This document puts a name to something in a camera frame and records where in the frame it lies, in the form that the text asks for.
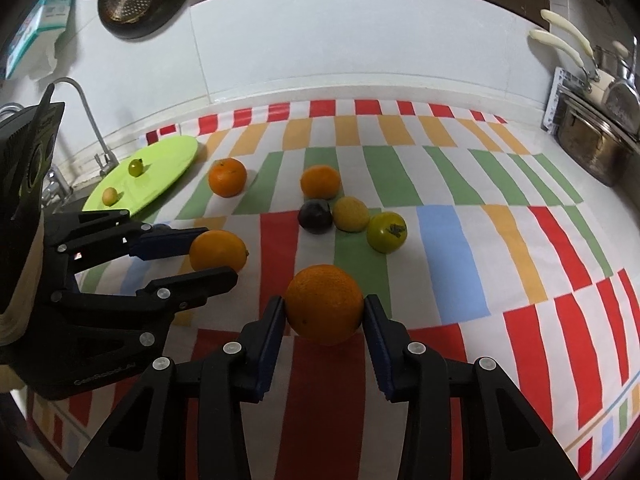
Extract large orange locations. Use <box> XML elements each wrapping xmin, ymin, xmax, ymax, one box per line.
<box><xmin>284</xmin><ymin>264</ymin><xmax>365</xmax><ymax>346</ymax></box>

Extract steel pot lid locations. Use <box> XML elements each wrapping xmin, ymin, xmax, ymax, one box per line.
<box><xmin>602</xmin><ymin>77</ymin><xmax>640</xmax><ymax>136</ymax></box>

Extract steel pot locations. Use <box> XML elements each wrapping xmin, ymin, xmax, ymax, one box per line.
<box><xmin>556</xmin><ymin>92</ymin><xmax>640</xmax><ymax>188</ymax></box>

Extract scissors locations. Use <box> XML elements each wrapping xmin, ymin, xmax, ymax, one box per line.
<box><xmin>590</xmin><ymin>0</ymin><xmax>618</xmax><ymax>26</ymax></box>

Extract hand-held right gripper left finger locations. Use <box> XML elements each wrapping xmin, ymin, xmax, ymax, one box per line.
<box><xmin>67</xmin><ymin>296</ymin><xmax>287</xmax><ymax>480</ymax></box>

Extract striped colourful tablecloth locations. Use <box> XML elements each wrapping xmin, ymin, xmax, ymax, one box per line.
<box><xmin>27</xmin><ymin>100</ymin><xmax>640</xmax><ymax>480</ymax></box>

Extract dark purple plum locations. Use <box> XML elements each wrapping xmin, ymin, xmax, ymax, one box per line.
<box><xmin>298</xmin><ymin>199</ymin><xmax>333</xmax><ymax>234</ymax></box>

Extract green plate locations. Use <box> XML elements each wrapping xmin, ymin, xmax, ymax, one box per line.
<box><xmin>81</xmin><ymin>135</ymin><xmax>199</xmax><ymax>213</ymax></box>

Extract black frying pan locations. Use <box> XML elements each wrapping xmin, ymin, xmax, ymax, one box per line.
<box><xmin>95</xmin><ymin>0</ymin><xmax>201</xmax><ymax>41</ymax></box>

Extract teal cardboard box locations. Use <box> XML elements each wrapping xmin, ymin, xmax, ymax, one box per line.
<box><xmin>5</xmin><ymin>0</ymin><xmax>76</xmax><ymax>78</ymax></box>

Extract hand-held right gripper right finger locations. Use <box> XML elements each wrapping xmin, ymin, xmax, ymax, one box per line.
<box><xmin>363</xmin><ymin>294</ymin><xmax>581</xmax><ymax>480</ymax></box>

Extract cream handled saucepan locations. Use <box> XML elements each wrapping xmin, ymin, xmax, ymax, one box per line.
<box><xmin>541</xmin><ymin>8</ymin><xmax>631</xmax><ymax>61</ymax></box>
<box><xmin>529</xmin><ymin>28</ymin><xmax>616</xmax><ymax>106</ymax></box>

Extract white dish rack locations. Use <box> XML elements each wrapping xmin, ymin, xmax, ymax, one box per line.
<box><xmin>542</xmin><ymin>67</ymin><xmax>571</xmax><ymax>136</ymax></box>

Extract yellow round fruit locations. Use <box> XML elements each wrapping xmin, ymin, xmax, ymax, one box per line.
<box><xmin>332</xmin><ymin>196</ymin><xmax>371</xmax><ymax>233</ymax></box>

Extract metal faucet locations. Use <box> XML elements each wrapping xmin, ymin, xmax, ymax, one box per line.
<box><xmin>47</xmin><ymin>77</ymin><xmax>121</xmax><ymax>178</ymax></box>

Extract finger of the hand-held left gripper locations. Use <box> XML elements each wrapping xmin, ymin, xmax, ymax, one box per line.
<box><xmin>54</xmin><ymin>266</ymin><xmax>239</xmax><ymax>348</ymax></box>
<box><xmin>47</xmin><ymin>209</ymin><xmax>211</xmax><ymax>273</ymax></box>

